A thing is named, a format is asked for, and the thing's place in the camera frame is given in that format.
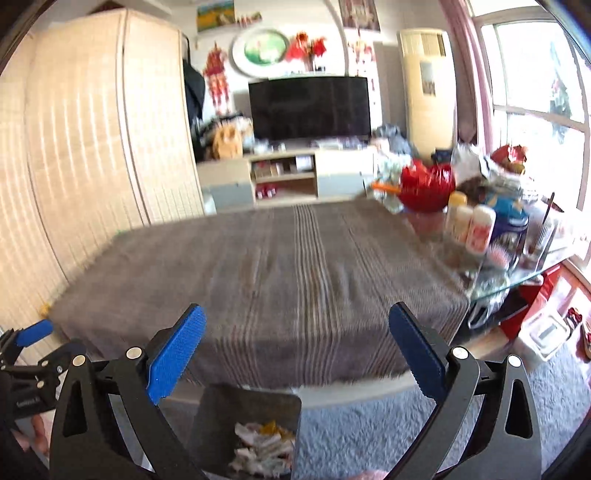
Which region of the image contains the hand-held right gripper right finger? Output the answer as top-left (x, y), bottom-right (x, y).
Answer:
top-left (388, 302), bottom-right (543, 480)

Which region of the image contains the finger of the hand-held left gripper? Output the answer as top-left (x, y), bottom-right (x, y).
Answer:
top-left (0, 318), bottom-right (54, 366)
top-left (37, 339), bottom-right (88, 377)

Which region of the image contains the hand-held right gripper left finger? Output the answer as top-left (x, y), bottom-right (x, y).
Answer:
top-left (48, 303), bottom-right (208, 480)

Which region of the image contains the grey trash bin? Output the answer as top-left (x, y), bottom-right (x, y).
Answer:
top-left (187, 383), bottom-right (303, 480)

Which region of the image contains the pile of wrappers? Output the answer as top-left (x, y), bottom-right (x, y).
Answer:
top-left (228, 420), bottom-right (296, 478)

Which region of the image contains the person's left hand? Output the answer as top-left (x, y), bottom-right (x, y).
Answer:
top-left (11, 413), bottom-right (51, 455)

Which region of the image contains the grey striped table cloth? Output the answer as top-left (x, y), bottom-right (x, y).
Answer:
top-left (48, 198), bottom-right (472, 391)

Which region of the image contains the white plastic storage box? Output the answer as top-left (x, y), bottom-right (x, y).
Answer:
top-left (515, 309), bottom-right (573, 363)

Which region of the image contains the plain white bottle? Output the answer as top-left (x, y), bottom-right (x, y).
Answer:
top-left (455, 205), bottom-right (474, 245)

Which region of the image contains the white bottle with pink label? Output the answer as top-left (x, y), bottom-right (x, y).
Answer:
top-left (465, 205), bottom-right (497, 256)

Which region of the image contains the white bottle with yellow cap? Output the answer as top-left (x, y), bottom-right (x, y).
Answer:
top-left (445, 191), bottom-right (468, 234)

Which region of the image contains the blue jar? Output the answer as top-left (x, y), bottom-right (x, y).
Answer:
top-left (489, 194), bottom-right (529, 252)

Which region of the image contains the glass cup with sticks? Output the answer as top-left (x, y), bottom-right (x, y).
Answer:
top-left (526, 194), bottom-right (559, 259)

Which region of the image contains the red bowl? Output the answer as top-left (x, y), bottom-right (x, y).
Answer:
top-left (399, 161), bottom-right (457, 213)

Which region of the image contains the wooden television cabinet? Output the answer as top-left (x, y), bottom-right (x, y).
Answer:
top-left (198, 145), bottom-right (384, 210)

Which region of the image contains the woven folding screen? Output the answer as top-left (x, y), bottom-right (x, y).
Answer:
top-left (0, 9), bottom-right (206, 333)

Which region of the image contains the white plastic bag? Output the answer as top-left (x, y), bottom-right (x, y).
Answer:
top-left (452, 143), bottom-right (490, 181)

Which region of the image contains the pile of clothes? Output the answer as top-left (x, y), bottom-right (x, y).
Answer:
top-left (372, 124), bottom-right (416, 185)

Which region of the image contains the tan plush toy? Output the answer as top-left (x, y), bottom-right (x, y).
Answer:
top-left (212, 122), bottom-right (243, 160)

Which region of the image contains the red gift packet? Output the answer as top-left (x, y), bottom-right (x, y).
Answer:
top-left (492, 144), bottom-right (529, 174)

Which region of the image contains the beige standing air conditioner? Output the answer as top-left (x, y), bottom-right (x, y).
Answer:
top-left (398, 28), bottom-right (458, 158)

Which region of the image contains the dark hanging coat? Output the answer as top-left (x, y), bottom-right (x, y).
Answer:
top-left (182, 58), bottom-right (206, 160)

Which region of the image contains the black television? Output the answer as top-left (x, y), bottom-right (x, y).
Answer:
top-left (248, 76), bottom-right (372, 141)

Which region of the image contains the red hanging ornament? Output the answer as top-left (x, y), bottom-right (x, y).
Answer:
top-left (203, 41), bottom-right (232, 112)

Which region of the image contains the pink curtain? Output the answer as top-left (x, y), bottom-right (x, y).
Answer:
top-left (438, 0), bottom-right (483, 144)

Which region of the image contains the window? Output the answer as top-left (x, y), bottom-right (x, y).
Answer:
top-left (471, 0), bottom-right (591, 213)

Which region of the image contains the red flower decoration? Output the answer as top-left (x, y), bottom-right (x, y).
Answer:
top-left (286, 32), bottom-right (328, 63)

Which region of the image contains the oval wall picture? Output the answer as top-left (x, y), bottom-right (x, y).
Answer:
top-left (231, 28), bottom-right (291, 78)

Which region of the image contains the landscape wall poster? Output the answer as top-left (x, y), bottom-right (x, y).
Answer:
top-left (196, 0), bottom-right (236, 33)

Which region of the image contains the red patterned wall poster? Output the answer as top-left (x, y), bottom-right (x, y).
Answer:
top-left (338, 0), bottom-right (380, 32)

